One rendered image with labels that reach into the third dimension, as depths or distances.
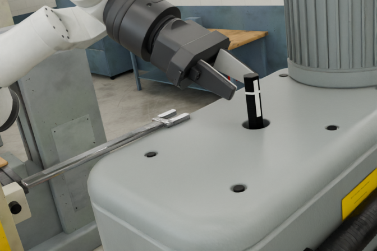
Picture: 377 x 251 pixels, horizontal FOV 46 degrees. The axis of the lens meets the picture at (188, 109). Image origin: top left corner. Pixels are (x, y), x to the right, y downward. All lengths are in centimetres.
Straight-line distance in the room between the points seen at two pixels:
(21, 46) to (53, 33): 5
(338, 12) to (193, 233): 39
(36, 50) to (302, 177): 42
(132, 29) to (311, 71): 28
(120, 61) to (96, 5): 744
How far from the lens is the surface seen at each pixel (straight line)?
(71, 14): 74
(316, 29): 69
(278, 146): 53
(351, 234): 54
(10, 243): 248
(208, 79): 57
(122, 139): 60
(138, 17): 60
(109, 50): 794
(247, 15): 615
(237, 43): 545
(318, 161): 51
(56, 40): 69
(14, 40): 70
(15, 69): 71
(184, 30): 61
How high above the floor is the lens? 213
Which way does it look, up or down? 21 degrees down
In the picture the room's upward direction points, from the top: 9 degrees counter-clockwise
